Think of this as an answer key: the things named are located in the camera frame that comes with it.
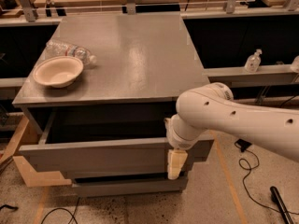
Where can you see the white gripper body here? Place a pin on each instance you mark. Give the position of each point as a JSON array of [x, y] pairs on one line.
[[177, 140]]

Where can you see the grey top drawer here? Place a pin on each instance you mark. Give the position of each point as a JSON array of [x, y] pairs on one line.
[[94, 140]]

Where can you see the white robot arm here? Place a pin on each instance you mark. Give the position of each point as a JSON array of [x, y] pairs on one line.
[[211, 107]]

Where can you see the grey drawer cabinet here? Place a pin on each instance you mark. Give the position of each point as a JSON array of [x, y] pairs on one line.
[[143, 61]]

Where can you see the grey bottom drawer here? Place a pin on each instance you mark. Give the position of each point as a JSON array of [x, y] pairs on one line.
[[128, 187]]

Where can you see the black power adapter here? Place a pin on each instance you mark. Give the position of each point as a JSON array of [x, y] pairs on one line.
[[243, 145]]

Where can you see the hand sanitizer pump bottle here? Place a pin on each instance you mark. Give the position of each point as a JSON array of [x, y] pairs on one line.
[[253, 61]]

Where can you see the black tube on floor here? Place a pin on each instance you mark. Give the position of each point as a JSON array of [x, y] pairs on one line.
[[276, 198]]

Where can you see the white paper bowl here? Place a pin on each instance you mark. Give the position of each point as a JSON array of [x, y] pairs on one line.
[[58, 72]]

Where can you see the clear plastic water bottle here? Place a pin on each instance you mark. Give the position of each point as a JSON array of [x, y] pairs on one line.
[[55, 48]]

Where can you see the light wooden board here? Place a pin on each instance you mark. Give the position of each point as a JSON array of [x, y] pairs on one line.
[[25, 134]]

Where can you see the grey metal rail shelf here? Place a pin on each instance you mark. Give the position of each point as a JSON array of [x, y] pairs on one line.
[[267, 75]]

